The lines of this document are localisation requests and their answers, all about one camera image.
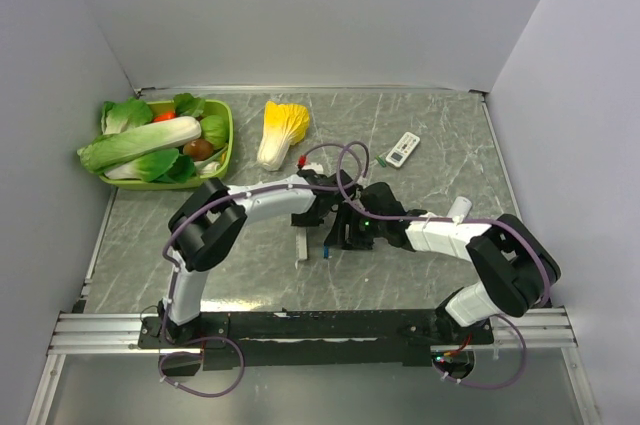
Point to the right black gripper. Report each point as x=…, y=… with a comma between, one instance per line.
x=347, y=215

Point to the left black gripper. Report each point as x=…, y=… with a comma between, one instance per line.
x=297, y=219

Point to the grey white remote control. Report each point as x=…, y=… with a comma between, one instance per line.
x=301, y=244

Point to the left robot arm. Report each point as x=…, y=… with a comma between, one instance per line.
x=205, y=228

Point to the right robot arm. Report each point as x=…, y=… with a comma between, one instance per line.
x=515, y=272

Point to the white remote with screen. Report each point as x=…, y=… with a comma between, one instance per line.
x=402, y=150

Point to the yellow cabbage toy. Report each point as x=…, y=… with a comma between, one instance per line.
x=284, y=126

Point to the round green lettuce toy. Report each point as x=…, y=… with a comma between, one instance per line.
x=215, y=130

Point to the brown mushroom toy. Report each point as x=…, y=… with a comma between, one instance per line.
x=198, y=150

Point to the bok choy toy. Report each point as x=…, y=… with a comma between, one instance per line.
x=163, y=166

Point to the red tomato toy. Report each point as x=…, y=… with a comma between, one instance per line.
x=164, y=117

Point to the green plastic basket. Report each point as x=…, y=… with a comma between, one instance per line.
x=214, y=167

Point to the green leaf toy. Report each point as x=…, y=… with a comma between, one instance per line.
x=122, y=116

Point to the long napa cabbage toy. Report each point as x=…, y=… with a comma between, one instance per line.
x=109, y=150

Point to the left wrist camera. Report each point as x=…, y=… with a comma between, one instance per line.
x=308, y=168

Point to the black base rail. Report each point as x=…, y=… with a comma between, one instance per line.
x=288, y=338

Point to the aluminium frame rail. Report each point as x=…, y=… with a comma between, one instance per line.
x=111, y=334

